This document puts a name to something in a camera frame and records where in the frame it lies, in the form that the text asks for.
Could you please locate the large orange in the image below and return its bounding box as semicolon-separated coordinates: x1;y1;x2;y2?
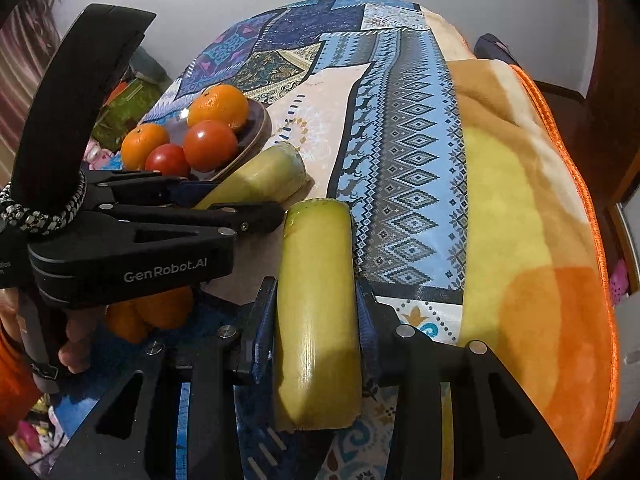
120;122;170;170
186;84;250;131

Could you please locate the red tomato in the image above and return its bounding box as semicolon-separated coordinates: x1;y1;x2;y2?
182;120;239;172
144;143;191;178

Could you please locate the small mandarin orange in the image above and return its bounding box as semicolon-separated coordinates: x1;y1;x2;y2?
134;287;193;330
104;301;148;344

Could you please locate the yellow green sugarcane piece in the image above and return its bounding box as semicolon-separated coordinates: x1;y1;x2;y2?
273;198;362;432

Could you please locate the left hand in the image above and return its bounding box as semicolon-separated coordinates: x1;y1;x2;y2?
1;288;107;374

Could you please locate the pink plush toy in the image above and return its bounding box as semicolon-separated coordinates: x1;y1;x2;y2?
84;138;113;170

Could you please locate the dark purple round plate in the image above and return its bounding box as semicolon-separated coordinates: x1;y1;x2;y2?
164;100;271;182

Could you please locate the orange yellow fleece blanket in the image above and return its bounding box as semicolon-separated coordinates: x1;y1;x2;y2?
424;12;620;479

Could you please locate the patchwork patterned bedspread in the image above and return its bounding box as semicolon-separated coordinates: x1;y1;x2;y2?
146;0;466;479

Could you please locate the brown wooden door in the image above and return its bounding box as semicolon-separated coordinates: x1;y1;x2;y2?
587;0;639;200

